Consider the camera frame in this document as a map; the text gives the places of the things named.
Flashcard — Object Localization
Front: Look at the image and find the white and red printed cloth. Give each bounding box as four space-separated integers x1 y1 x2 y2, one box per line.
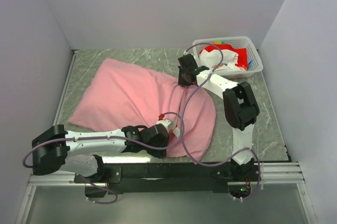
199 41 249 76

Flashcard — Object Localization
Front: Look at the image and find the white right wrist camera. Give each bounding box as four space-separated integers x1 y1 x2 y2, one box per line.
183 50 194 56

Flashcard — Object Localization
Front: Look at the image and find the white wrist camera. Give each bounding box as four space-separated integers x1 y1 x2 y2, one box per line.
156 112 180 138
183 50 194 56

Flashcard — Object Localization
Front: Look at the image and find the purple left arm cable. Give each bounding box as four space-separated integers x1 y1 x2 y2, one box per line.
22 112 185 205

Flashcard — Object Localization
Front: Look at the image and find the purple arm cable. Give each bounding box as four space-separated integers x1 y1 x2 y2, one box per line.
180 43 262 201
22 112 185 205

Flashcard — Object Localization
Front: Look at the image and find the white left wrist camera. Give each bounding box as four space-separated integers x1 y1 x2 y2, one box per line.
156 112 180 138

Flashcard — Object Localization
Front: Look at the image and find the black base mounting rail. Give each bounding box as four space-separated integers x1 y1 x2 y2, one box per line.
73 162 261 200

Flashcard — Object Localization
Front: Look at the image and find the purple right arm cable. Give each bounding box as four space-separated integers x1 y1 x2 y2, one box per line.
180 43 262 201

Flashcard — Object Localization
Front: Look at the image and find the aluminium extrusion rail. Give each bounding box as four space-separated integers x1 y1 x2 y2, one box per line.
261 162 305 184

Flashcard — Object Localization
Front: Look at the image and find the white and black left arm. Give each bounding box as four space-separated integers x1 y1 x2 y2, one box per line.
30 120 173 183

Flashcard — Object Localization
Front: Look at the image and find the pink pillowcase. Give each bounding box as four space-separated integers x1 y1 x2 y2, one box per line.
68 59 216 160

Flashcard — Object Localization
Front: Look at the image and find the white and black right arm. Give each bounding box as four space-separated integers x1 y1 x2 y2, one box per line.
178 54 260 181

